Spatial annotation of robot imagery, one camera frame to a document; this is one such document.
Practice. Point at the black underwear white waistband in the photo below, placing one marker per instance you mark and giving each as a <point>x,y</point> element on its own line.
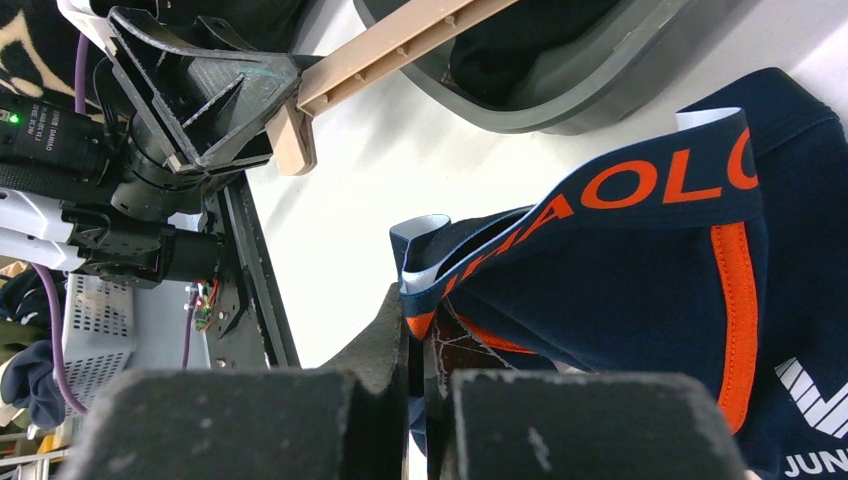
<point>489,60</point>

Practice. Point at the wooden clip hanger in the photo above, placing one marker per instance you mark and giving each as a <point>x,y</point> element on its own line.
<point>403,36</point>

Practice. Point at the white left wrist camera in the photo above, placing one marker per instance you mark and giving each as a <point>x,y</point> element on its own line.
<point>94,27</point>

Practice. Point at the perforated white metal box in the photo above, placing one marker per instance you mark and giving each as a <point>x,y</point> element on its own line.
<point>98,334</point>

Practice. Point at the black floral plush blanket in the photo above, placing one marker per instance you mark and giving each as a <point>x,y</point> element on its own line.
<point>38,52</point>

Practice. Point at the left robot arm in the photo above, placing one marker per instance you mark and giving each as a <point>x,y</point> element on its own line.
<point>116,138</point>

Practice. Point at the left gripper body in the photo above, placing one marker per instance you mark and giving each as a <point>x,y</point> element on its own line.
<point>200,88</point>

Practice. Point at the grey plastic basin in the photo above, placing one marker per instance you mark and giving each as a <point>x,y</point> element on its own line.
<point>620,65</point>

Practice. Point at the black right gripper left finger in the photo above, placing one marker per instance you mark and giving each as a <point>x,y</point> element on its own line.
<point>346,419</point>

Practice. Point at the navy orange underwear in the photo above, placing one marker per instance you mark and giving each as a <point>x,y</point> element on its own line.
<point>718,251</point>

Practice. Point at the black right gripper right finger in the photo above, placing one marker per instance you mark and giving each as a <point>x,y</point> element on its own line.
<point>486,420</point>

